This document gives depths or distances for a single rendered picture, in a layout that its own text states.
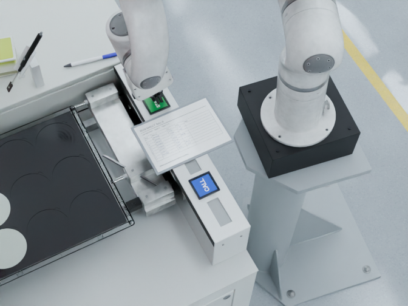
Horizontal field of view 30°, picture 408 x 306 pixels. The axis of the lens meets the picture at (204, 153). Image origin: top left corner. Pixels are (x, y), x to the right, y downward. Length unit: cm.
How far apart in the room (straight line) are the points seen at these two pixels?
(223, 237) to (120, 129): 43
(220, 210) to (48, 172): 44
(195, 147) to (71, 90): 37
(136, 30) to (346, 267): 150
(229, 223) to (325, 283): 104
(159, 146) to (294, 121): 33
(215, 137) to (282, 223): 58
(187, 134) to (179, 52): 137
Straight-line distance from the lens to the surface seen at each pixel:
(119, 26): 161
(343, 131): 194
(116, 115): 199
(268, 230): 240
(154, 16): 154
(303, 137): 191
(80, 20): 207
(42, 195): 187
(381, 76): 323
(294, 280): 273
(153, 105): 189
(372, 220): 289
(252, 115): 195
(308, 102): 181
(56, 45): 203
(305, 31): 158
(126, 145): 194
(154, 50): 154
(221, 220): 175
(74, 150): 192
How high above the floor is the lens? 255
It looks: 60 degrees down
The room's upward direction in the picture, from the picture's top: 3 degrees clockwise
